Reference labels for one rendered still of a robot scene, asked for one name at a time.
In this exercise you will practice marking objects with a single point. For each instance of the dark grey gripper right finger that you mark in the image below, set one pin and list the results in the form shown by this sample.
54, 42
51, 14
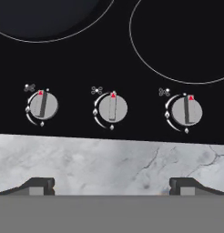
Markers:
183, 184

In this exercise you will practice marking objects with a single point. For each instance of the black glass hob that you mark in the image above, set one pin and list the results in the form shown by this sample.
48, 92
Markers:
117, 60

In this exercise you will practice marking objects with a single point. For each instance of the dark pot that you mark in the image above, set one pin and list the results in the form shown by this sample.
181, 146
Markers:
44, 15

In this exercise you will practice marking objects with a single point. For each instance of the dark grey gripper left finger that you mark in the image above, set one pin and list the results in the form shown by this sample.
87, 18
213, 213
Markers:
41, 184

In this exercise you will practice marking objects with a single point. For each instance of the grey round hob knob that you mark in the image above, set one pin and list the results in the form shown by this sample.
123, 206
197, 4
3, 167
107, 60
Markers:
43, 105
187, 110
113, 109

